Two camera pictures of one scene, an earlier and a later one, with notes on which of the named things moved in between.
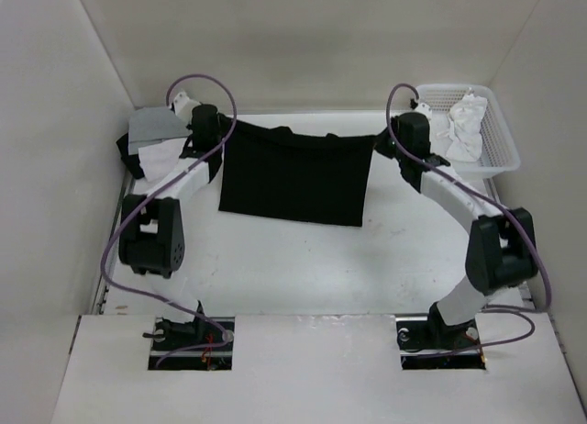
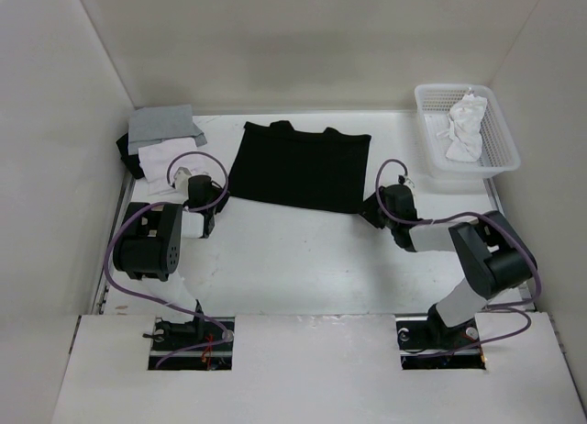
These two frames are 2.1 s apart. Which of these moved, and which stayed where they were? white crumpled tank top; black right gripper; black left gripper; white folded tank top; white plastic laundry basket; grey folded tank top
Moved: black right gripper; black left gripper
Stayed: white folded tank top; white crumpled tank top; white plastic laundry basket; grey folded tank top
